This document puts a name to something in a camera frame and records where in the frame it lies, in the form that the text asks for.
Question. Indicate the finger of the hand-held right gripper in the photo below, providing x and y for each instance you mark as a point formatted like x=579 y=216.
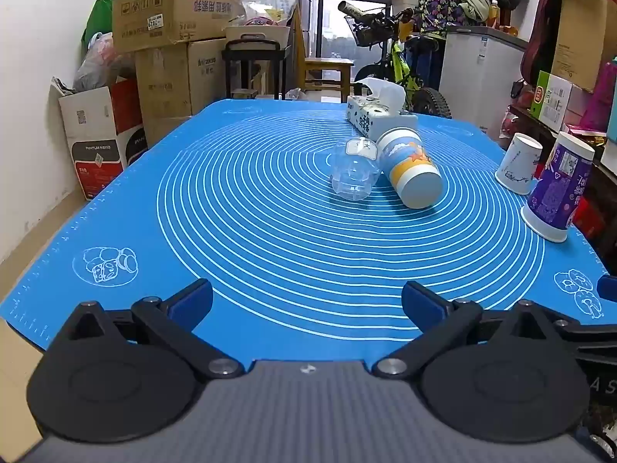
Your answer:
x=608 y=288
x=597 y=342

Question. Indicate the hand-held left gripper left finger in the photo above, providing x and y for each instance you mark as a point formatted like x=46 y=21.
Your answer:
x=193 y=301

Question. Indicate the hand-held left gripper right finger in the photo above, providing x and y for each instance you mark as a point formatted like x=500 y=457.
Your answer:
x=424 y=305

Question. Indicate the blue yellow printed paper cup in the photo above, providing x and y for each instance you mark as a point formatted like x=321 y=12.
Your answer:
x=409 y=166

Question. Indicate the clear plastic cup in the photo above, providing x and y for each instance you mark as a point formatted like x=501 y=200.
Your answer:
x=354 y=173

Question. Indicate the purple printed paper cup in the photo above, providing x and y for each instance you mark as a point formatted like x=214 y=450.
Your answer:
x=554 y=193

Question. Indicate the white paper cup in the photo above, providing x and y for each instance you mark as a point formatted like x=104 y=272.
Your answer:
x=518 y=164

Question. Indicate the blue silicone baking mat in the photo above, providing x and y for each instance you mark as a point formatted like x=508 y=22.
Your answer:
x=289 y=255

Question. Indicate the white red cardboard box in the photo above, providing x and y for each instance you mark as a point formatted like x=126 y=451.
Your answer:
x=96 y=144

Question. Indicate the pink bag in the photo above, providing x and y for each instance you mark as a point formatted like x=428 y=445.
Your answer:
x=600 y=99

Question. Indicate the tissue box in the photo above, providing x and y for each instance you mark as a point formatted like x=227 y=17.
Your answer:
x=369 y=118

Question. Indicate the green white carton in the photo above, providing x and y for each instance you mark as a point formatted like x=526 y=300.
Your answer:
x=552 y=101

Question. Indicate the bicycle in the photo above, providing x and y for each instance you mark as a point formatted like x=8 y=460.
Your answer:
x=405 y=75

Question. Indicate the white chest freezer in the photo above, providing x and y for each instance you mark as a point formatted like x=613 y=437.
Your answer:
x=477 y=77

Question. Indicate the black utility cart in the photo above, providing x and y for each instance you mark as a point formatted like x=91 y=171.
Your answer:
x=253 y=65

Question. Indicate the tall brown cardboard box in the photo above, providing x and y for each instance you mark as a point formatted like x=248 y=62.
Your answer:
x=581 y=38

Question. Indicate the grey plastic bag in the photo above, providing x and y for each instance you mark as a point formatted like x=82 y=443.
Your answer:
x=101 y=65

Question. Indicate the wooden chair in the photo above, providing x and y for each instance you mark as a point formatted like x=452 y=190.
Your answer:
x=328 y=70

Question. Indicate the dark red bag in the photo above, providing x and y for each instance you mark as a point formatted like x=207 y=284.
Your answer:
x=542 y=29

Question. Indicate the white plastic basket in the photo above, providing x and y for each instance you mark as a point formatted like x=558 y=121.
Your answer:
x=258 y=34

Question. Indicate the large brown cardboard box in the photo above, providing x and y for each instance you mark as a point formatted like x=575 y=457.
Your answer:
x=173 y=14

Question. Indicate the orange drink bottle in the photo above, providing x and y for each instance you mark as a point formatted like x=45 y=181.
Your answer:
x=492 y=15

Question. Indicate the green bag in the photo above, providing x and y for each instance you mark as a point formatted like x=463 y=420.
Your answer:
x=99 y=17

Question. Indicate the clear plastic bag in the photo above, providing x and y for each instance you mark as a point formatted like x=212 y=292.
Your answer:
x=267 y=7

